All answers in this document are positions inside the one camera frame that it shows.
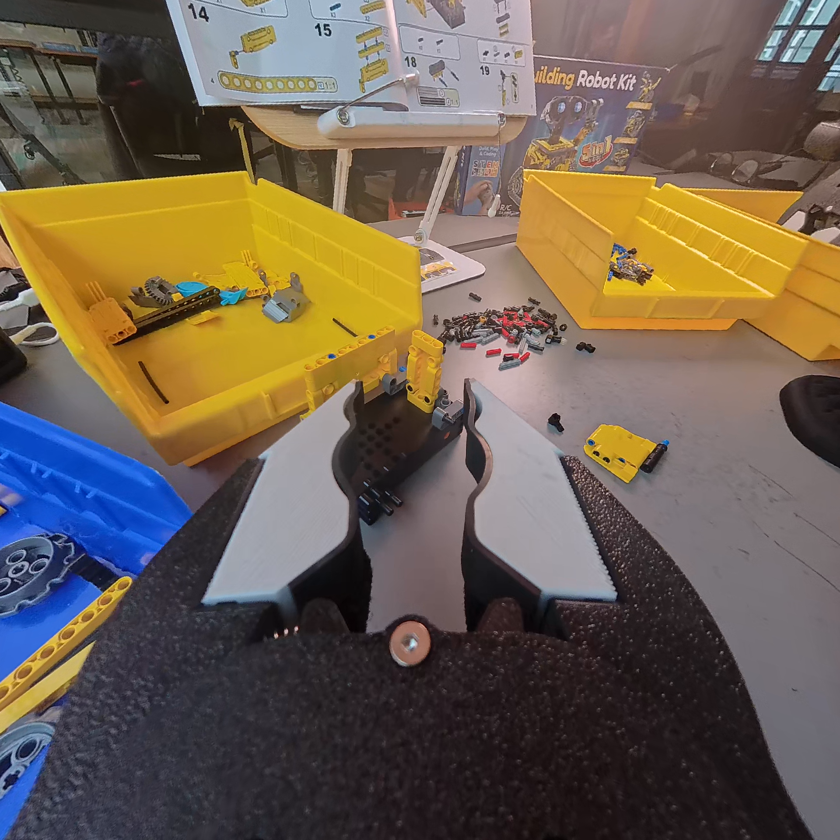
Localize wire page holder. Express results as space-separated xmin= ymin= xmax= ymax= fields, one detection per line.
xmin=336 ymin=72 xmax=422 ymax=123
xmin=487 ymin=113 xmax=511 ymax=219

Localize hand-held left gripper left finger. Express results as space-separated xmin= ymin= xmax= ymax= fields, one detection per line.
xmin=202 ymin=379 xmax=366 ymax=632

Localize lego instruction booklet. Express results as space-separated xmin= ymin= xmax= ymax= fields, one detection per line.
xmin=164 ymin=0 xmax=537 ymax=116

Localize black mesh pad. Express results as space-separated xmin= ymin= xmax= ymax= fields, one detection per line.
xmin=778 ymin=374 xmax=840 ymax=469

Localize yellow plastic bin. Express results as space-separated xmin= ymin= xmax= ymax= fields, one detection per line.
xmin=516 ymin=168 xmax=809 ymax=332
xmin=0 ymin=169 xmax=422 ymax=468
xmin=656 ymin=182 xmax=840 ymax=363

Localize black and yellow lego model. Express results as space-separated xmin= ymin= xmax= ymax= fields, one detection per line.
xmin=298 ymin=328 xmax=471 ymax=527

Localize pile of small lego pieces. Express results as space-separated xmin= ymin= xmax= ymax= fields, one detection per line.
xmin=432 ymin=290 xmax=599 ymax=373

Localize wooden stand board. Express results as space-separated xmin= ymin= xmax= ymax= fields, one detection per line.
xmin=238 ymin=100 xmax=527 ymax=153

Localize long yellow lego beam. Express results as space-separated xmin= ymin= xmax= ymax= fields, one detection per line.
xmin=0 ymin=575 xmax=133 ymax=711

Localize yellow lego block assembly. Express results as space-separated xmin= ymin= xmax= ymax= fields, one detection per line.
xmin=583 ymin=423 xmax=658 ymax=485

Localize heap of blue grey parts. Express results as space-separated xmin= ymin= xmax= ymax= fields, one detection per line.
xmin=605 ymin=241 xmax=658 ymax=287

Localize robot kit box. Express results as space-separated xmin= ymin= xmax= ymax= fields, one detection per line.
xmin=455 ymin=54 xmax=672 ymax=219

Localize grey spoked wheel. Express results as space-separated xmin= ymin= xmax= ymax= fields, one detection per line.
xmin=0 ymin=721 xmax=58 ymax=799

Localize black gear wheel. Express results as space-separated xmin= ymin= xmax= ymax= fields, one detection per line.
xmin=0 ymin=533 xmax=74 ymax=619

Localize blue plastic bin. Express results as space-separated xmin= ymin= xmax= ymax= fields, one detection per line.
xmin=0 ymin=399 xmax=193 ymax=840

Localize white stand post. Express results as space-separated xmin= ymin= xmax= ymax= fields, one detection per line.
xmin=330 ymin=146 xmax=462 ymax=248

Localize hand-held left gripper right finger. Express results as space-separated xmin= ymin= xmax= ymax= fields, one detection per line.
xmin=462 ymin=379 xmax=618 ymax=630

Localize eyeglasses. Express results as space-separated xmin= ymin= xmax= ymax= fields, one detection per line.
xmin=707 ymin=150 xmax=823 ymax=189

